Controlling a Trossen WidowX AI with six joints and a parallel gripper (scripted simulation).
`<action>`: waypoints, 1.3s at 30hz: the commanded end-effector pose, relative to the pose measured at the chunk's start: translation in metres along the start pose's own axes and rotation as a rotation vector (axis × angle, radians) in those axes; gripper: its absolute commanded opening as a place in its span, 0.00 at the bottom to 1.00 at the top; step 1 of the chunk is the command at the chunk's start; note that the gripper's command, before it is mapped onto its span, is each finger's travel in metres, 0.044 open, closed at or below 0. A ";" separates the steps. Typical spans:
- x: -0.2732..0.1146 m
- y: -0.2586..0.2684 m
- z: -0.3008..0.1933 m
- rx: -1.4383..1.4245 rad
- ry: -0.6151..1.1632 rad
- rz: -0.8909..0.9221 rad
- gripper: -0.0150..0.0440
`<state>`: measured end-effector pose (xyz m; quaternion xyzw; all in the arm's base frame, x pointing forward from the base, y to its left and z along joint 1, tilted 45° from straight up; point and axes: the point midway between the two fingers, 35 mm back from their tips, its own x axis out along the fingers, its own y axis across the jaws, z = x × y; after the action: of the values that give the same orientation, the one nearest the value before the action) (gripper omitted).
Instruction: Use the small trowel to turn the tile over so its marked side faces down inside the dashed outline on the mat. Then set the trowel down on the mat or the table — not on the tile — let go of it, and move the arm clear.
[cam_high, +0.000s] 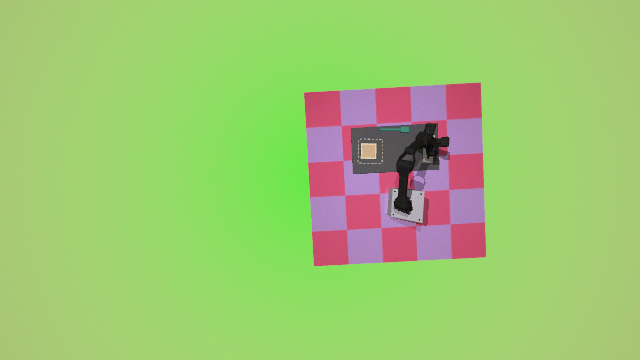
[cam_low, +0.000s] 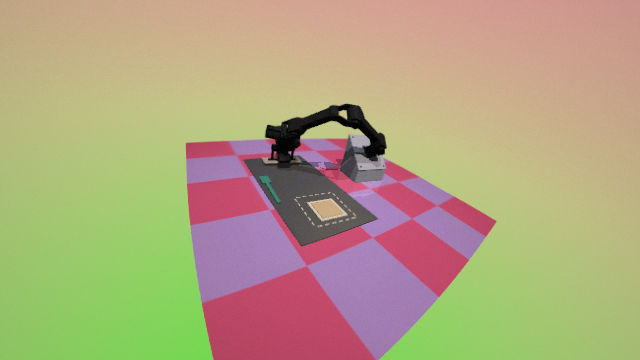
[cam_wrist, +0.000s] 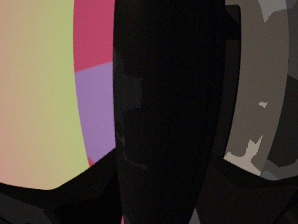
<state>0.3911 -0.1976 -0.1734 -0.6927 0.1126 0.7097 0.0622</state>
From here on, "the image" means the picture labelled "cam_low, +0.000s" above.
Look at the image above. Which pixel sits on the beige square tile with dark square center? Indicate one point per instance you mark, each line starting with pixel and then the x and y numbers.
pixel 326 210

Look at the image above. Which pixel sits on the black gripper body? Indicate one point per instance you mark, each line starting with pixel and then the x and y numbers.
pixel 284 156

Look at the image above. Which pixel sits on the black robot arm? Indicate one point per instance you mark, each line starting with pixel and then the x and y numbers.
pixel 355 119

